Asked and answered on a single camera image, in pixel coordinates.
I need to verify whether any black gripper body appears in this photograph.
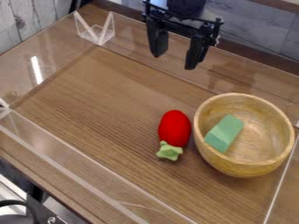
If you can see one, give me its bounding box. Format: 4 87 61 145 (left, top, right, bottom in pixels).
143 0 224 46

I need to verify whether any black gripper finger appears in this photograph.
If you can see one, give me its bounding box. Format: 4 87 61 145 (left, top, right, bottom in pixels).
184 28 212 70
145 19 168 58

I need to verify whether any red plush strawberry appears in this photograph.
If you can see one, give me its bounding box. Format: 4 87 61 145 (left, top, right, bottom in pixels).
155 110 192 161

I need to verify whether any wooden bowl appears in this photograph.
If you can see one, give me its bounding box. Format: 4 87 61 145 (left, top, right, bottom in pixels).
192 93 295 178

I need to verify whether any green block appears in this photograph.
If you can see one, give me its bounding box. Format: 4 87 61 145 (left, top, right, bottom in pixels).
204 115 244 153

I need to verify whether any black table clamp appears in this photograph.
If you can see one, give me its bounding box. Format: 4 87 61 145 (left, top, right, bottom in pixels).
0 194 68 224

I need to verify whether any clear acrylic corner bracket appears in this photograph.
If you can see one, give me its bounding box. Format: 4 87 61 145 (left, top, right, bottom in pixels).
73 11 116 46

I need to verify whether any clear acrylic tray wall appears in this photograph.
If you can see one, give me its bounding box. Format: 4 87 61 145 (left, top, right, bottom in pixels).
0 102 196 224

